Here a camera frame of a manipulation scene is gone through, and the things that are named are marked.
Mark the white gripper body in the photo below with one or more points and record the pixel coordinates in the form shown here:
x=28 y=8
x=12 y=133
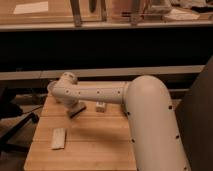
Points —
x=76 y=109

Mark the white rectangular eraser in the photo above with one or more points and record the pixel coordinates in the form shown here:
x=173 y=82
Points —
x=100 y=107

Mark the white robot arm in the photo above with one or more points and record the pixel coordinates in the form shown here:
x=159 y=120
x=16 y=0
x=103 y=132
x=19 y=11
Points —
x=156 y=139

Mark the white ceramic cup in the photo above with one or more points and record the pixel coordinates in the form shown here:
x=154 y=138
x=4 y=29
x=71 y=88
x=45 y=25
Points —
x=50 y=87

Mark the white cloth sponge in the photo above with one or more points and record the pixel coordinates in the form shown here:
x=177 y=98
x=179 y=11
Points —
x=58 y=138

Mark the black office chair base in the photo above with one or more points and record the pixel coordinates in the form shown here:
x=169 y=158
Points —
x=10 y=110

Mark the white paper sheet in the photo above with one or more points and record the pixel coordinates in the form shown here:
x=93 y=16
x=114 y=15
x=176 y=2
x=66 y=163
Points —
x=31 y=8

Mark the dark panel at right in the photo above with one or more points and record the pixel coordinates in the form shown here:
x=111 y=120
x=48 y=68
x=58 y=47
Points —
x=195 y=119

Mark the wooden frame post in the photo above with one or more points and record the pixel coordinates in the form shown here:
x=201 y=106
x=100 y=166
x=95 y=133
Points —
x=75 y=6

